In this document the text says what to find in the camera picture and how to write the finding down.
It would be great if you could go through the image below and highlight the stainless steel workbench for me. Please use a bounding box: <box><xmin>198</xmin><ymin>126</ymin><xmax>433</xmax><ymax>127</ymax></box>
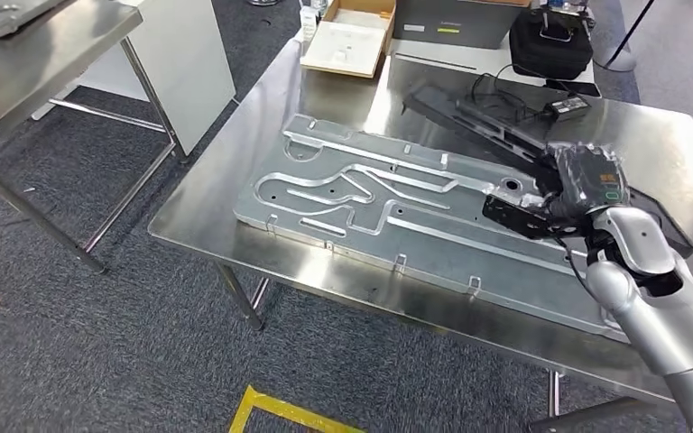
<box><xmin>147</xmin><ymin>36</ymin><xmax>693</xmax><ymax>433</ymax></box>

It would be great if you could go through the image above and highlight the black power adapter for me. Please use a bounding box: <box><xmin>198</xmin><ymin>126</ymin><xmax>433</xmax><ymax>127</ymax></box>
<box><xmin>543</xmin><ymin>95</ymin><xmax>591</xmax><ymax>123</ymax></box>

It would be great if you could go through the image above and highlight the stainless steel table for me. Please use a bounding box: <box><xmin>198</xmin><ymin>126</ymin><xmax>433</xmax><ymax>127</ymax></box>
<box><xmin>0</xmin><ymin>0</ymin><xmax>192</xmax><ymax>276</ymax></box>

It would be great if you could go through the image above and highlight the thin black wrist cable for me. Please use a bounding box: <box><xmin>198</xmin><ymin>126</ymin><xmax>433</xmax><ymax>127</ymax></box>
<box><xmin>552</xmin><ymin>235</ymin><xmax>599</xmax><ymax>300</ymax></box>

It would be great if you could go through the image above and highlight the white bottle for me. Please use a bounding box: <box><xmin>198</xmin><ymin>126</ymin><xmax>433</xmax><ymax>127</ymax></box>
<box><xmin>300</xmin><ymin>5</ymin><xmax>319</xmax><ymax>41</ymax></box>

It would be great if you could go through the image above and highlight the long black metal part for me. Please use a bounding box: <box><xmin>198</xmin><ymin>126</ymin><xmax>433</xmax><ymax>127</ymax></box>
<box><xmin>402</xmin><ymin>83</ymin><xmax>693</xmax><ymax>259</ymax></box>

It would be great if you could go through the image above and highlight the large silver stamped panel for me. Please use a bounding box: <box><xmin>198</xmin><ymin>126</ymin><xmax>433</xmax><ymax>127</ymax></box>
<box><xmin>233</xmin><ymin>113</ymin><xmax>632</xmax><ymax>345</ymax></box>

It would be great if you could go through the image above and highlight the white board panel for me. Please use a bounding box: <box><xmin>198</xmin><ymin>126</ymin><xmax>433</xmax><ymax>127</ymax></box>
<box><xmin>80</xmin><ymin>0</ymin><xmax>237</xmax><ymax>158</ymax></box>

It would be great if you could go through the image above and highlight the white flat board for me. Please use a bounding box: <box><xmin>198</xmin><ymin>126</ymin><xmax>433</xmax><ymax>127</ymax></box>
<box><xmin>389</xmin><ymin>38</ymin><xmax>599</xmax><ymax>97</ymax></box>

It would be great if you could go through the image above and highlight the black camera bracket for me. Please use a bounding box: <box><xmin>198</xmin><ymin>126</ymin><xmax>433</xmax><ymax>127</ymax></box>
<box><xmin>482</xmin><ymin>194</ymin><xmax>568</xmax><ymax>240</ymax></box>

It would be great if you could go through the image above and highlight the black adapter cable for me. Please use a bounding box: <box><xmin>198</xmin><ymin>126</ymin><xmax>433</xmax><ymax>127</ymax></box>
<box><xmin>470</xmin><ymin>62</ymin><xmax>563</xmax><ymax>121</ymax></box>

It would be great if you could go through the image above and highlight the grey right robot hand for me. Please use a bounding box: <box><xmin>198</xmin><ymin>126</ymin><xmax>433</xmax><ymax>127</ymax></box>
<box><xmin>534</xmin><ymin>142</ymin><xmax>631</xmax><ymax>211</ymax></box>

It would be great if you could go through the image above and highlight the cardboard box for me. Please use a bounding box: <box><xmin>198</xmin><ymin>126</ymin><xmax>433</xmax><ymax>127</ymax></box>
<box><xmin>300</xmin><ymin>0</ymin><xmax>397</xmax><ymax>78</ymax></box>

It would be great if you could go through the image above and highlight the black bag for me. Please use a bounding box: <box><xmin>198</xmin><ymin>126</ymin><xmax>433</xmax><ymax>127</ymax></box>
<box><xmin>509</xmin><ymin>6</ymin><xmax>594</xmax><ymax>80</ymax></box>

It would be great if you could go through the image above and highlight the dark grey case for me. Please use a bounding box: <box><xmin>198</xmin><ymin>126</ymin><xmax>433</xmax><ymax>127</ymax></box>
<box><xmin>393</xmin><ymin>0</ymin><xmax>530</xmax><ymax>51</ymax></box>

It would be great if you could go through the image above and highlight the white foam insert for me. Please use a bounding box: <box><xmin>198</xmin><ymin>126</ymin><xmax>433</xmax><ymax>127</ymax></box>
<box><xmin>300</xmin><ymin>23</ymin><xmax>387</xmax><ymax>76</ymax></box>

